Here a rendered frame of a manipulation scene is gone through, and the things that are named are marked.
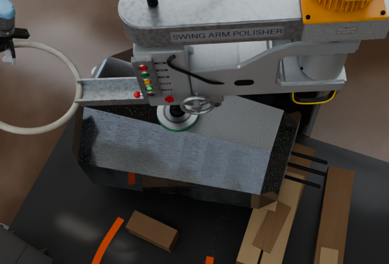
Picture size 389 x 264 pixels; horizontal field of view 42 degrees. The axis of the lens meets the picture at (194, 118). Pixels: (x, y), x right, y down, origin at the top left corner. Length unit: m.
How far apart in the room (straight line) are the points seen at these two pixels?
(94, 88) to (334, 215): 1.62
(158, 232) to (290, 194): 0.82
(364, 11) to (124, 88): 1.16
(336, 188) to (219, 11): 1.73
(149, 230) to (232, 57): 1.41
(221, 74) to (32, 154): 1.92
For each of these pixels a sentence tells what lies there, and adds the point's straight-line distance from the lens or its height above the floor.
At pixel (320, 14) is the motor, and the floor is 1.71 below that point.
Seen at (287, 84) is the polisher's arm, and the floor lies 1.23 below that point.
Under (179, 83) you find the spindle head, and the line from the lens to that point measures 2.09.
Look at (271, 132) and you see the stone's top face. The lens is 2.52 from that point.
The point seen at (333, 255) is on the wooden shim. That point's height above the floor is 0.11.
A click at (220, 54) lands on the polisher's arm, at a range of 2.06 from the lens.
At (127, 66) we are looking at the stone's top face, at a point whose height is 0.82.
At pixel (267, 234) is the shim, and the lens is 2.96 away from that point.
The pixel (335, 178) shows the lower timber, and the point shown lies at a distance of 3.25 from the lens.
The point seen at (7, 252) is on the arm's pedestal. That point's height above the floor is 0.57.
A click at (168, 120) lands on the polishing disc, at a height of 0.88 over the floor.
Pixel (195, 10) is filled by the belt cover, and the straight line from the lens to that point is 1.82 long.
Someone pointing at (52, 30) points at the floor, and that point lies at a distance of 4.17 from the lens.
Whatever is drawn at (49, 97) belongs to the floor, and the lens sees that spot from 3.82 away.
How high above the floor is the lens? 3.08
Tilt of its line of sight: 62 degrees down
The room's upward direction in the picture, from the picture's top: 10 degrees counter-clockwise
